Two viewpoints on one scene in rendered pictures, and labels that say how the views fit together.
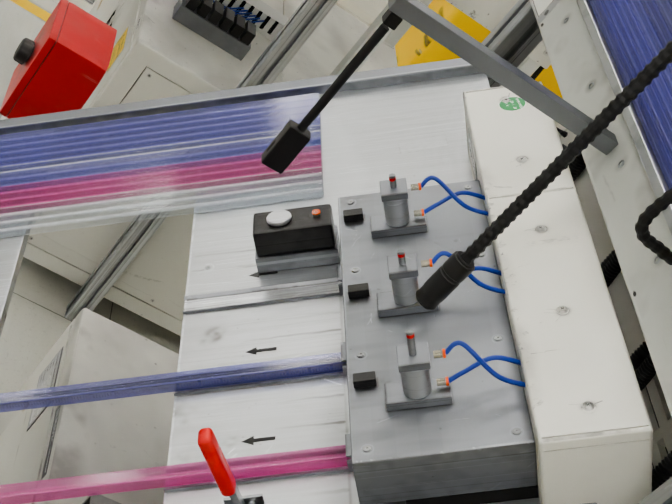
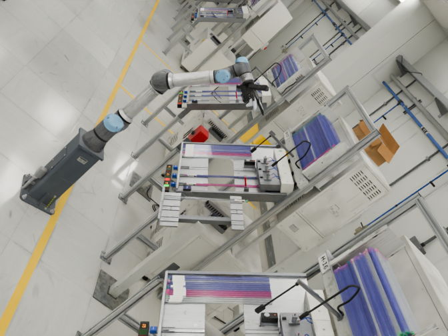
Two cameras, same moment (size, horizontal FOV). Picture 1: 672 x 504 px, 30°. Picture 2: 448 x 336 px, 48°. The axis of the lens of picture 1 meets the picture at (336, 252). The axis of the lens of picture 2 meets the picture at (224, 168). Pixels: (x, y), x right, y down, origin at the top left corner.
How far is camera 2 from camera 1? 2.37 m
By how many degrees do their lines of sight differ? 9
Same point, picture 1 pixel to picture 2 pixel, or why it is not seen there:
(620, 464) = (290, 188)
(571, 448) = (285, 185)
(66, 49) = (203, 133)
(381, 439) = (263, 182)
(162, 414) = not seen: hidden behind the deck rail
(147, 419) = not seen: hidden behind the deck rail
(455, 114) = (271, 152)
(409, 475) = (266, 187)
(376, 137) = (259, 153)
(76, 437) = not seen: hidden behind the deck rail
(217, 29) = (217, 135)
